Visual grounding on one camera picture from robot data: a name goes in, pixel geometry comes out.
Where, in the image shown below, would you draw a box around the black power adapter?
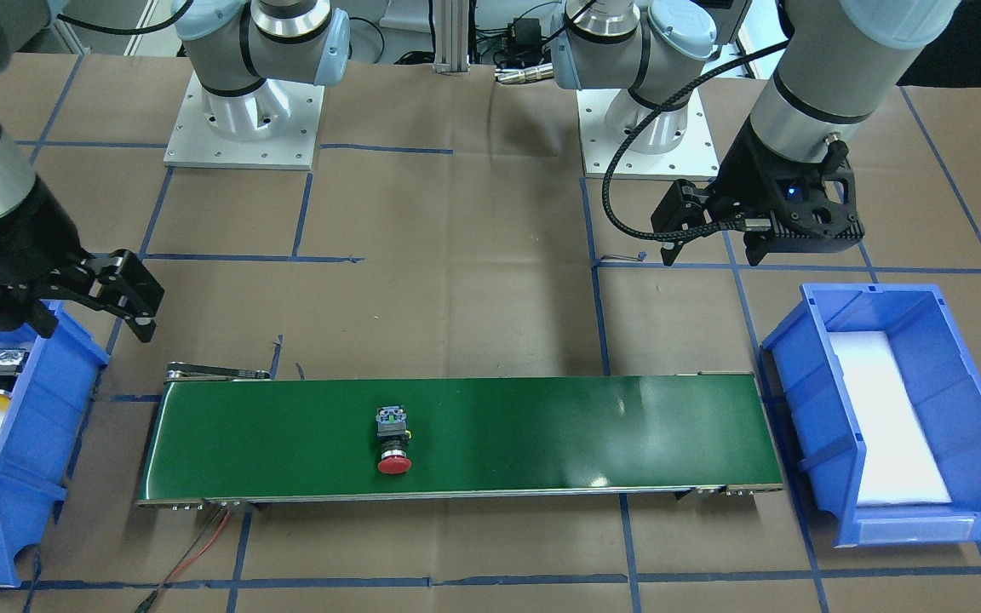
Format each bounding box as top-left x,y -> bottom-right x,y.
503,17 -> 542,55

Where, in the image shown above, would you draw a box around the aluminium frame post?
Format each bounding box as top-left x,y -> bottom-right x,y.
428,1 -> 474,74

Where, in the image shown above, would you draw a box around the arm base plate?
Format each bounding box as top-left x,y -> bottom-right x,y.
577,89 -> 720,181
163,75 -> 326,171

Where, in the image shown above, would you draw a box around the blue plastic bin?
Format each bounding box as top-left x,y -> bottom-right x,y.
763,284 -> 981,547
0,301 -> 109,587

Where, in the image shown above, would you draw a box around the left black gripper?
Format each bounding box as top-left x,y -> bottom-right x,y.
651,123 -> 864,266

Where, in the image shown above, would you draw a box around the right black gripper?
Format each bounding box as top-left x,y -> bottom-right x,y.
0,178 -> 166,344

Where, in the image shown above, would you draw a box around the green conveyor belt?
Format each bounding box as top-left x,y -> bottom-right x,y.
137,373 -> 783,506

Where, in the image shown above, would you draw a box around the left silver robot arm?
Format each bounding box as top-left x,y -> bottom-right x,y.
550,1 -> 957,266

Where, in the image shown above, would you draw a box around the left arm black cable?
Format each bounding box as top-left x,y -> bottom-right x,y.
601,43 -> 789,249

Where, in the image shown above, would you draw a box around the red push button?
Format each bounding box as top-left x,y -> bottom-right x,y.
375,406 -> 411,476

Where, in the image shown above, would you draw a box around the yellow push button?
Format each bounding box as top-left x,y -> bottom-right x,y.
0,347 -> 30,411

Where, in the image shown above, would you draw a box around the red black conveyor wires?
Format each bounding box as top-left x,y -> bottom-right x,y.
135,504 -> 240,613

